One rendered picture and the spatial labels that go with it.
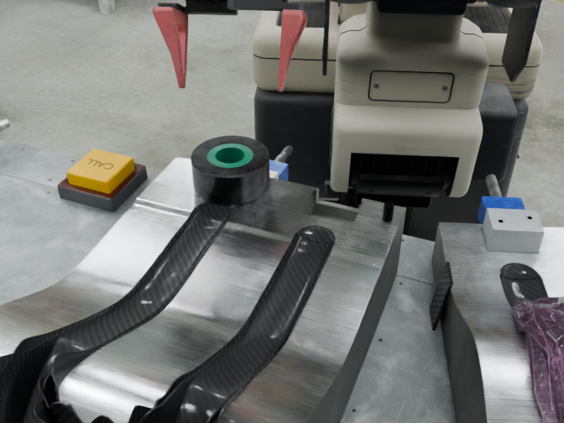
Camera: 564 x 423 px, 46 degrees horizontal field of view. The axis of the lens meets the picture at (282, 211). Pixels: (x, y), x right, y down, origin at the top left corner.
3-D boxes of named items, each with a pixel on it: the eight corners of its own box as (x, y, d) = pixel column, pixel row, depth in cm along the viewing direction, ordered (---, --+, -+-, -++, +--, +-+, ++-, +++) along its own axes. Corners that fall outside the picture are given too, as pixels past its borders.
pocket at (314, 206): (315, 215, 71) (315, 187, 69) (362, 227, 70) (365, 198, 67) (300, 240, 68) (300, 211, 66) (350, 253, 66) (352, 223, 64)
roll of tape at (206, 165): (210, 157, 74) (208, 130, 71) (279, 169, 72) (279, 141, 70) (180, 197, 67) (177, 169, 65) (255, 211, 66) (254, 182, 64)
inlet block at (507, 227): (464, 195, 78) (472, 157, 75) (507, 197, 78) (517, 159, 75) (483, 270, 68) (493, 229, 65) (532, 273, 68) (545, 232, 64)
